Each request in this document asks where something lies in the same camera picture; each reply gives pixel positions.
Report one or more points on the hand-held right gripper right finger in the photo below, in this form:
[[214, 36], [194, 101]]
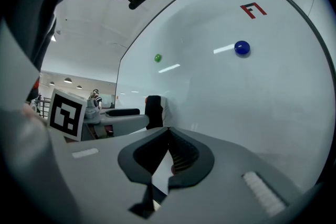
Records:
[[223, 181]]

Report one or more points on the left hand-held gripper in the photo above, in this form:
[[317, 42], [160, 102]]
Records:
[[65, 115]]

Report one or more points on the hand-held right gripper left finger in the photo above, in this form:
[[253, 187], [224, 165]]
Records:
[[99, 178]]

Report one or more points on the black and white object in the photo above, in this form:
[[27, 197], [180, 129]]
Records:
[[155, 112]]

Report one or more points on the person's left forearm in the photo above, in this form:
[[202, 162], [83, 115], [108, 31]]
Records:
[[31, 114]]

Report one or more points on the black framed whiteboard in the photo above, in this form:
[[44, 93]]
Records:
[[236, 99]]

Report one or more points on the person's left hand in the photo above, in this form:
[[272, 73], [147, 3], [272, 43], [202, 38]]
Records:
[[98, 132]]

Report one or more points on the red plastic clip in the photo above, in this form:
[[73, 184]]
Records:
[[172, 169]]

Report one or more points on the green round magnet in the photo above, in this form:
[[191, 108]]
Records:
[[157, 57]]

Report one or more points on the black metal railing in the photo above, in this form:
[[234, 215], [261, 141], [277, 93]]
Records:
[[43, 103]]

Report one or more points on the black arm sleeve red print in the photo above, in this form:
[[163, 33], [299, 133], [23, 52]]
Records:
[[34, 89]]

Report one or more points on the fluorescent ceiling light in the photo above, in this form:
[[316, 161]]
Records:
[[53, 38]]

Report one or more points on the person's white vest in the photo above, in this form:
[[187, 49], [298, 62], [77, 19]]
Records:
[[15, 73]]

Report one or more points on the blue round magnet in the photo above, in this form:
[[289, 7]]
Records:
[[242, 47]]

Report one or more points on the person's black shirt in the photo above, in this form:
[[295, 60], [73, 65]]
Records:
[[34, 8]]

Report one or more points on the red black logo sticker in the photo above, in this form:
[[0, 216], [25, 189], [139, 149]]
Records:
[[253, 10]]

